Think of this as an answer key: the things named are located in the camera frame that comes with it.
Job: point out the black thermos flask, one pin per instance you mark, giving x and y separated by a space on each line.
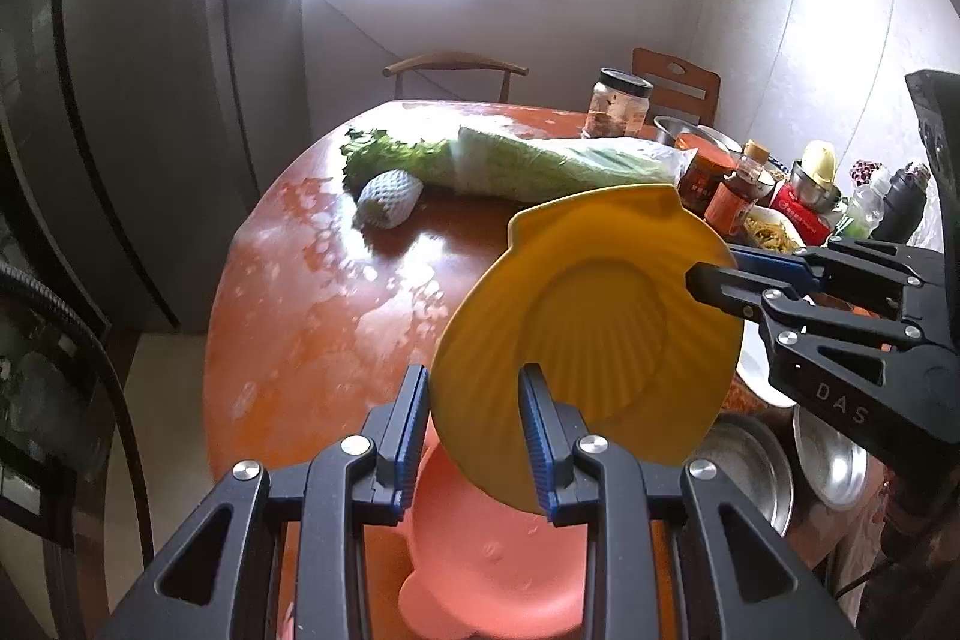
900 205

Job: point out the wrapped napa cabbage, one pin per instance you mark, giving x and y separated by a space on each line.
525 168

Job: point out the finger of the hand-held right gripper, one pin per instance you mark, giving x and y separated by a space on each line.
787 340
772 265

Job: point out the small metal bowl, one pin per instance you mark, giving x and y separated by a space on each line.
679 129

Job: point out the white dish of pasta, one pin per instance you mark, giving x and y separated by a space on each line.
772 231

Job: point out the large white bowl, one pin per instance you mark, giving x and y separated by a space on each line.
754 370

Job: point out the grey refrigerator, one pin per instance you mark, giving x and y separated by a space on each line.
150 123

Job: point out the red sauce jar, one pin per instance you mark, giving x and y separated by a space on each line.
705 175

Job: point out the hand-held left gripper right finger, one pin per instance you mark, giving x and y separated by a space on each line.
538 452

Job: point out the wooden chair with slat back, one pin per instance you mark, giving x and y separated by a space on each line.
675 85

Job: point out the pink plastic plate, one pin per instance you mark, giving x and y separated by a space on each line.
480 557

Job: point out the red box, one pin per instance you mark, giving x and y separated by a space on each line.
802 212

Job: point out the glass jar with black lid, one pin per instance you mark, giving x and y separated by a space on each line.
619 111

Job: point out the brown sauce bottle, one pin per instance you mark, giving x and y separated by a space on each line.
739 190

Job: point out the steel plate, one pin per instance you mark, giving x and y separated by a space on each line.
742 475

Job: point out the green drink bottle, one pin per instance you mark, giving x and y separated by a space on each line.
862 209

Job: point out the steel bowl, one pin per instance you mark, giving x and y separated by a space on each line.
832 467

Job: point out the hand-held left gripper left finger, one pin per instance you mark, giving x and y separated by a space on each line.
405 445

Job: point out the fruit in white foam net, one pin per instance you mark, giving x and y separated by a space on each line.
386 197

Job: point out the wooden chair with curved back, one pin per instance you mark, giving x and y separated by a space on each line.
450 59

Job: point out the yellow shell-shaped plate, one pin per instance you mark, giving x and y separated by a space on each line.
600 280

